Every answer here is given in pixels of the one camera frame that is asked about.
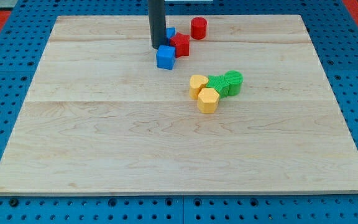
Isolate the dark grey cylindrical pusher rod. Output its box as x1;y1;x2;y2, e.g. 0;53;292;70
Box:
147;0;167;49

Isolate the yellow hexagon block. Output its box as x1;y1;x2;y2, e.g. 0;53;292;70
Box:
197;88;220;114

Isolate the yellow heart block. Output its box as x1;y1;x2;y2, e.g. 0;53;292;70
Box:
189;74;209;100

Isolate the green star block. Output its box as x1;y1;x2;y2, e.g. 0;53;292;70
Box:
206;75;229;98

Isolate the blue cube block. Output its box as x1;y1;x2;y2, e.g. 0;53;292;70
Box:
156;45;176;70

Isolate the green cylinder block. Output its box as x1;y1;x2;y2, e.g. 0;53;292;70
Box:
224;70;244;96

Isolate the red star block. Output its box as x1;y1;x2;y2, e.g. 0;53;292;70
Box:
170;32;190;58

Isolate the light wooden board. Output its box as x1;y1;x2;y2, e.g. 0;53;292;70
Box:
0;15;358;196

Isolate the small blue block behind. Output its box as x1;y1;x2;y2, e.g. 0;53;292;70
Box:
166;27;176;42

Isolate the red cylinder block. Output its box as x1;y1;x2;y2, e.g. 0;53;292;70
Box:
190;17;208;40

